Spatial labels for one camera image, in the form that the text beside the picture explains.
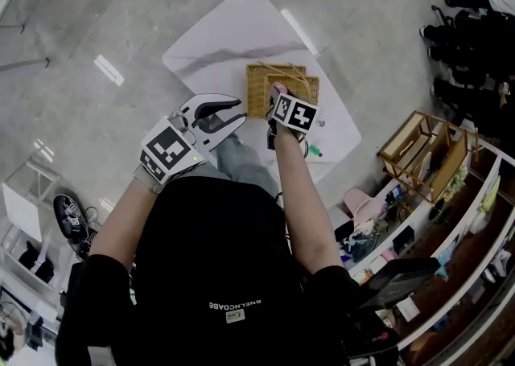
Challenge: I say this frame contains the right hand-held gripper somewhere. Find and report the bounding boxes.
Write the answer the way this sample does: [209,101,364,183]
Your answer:
[265,85,319,151]

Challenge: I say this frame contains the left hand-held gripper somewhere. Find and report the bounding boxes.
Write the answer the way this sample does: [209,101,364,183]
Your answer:
[139,93,248,186]

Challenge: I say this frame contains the woven wicker basket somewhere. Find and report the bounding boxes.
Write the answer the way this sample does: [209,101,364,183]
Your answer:
[245,61,321,121]

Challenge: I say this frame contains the person's left forearm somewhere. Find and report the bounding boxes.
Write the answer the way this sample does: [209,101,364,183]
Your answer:
[89,178,162,273]

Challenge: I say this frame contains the person's right forearm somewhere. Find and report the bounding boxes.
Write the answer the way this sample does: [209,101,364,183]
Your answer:
[273,130,344,276]

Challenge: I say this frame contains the pink waste basket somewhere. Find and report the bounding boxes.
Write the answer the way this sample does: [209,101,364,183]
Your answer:
[343,187,388,225]

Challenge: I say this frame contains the white and black cylinder appliance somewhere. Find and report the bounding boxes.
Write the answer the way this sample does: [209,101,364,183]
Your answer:
[333,219,358,244]

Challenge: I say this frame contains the white plate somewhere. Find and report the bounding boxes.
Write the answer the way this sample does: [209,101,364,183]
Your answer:
[418,150,434,185]

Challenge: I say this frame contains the white metal shelving unit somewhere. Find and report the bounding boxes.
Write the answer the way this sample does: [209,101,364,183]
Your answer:
[341,137,515,366]

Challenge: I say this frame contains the person's black shirt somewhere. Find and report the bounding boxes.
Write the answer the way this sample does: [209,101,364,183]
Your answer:
[54,175,400,366]

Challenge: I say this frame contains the wooden shelf trolley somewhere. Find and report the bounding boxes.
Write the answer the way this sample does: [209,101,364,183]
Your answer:
[377,110,480,208]

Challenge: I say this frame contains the white artificial flowers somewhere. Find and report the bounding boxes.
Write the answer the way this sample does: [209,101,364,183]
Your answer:
[442,165,468,201]

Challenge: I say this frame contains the black screen device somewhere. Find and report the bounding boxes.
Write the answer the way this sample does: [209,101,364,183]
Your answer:
[359,257,442,312]

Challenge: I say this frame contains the black equipment pack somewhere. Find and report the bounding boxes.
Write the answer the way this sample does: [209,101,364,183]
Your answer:
[340,307,400,362]

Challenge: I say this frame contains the white panel frame stand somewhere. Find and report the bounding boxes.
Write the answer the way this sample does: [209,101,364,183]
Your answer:
[0,158,65,249]

